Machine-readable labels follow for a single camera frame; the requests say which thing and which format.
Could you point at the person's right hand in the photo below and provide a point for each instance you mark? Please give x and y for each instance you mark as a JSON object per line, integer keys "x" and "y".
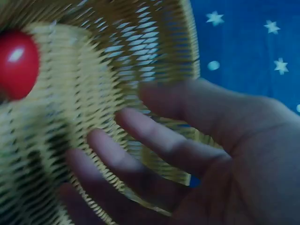
{"x": 246, "y": 164}

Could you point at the yellow woven plastic basket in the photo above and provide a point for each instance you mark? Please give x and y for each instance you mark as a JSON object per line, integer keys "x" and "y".
{"x": 82, "y": 82}

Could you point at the red round fruit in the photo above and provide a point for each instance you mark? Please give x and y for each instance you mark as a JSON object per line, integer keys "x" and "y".
{"x": 17, "y": 65}

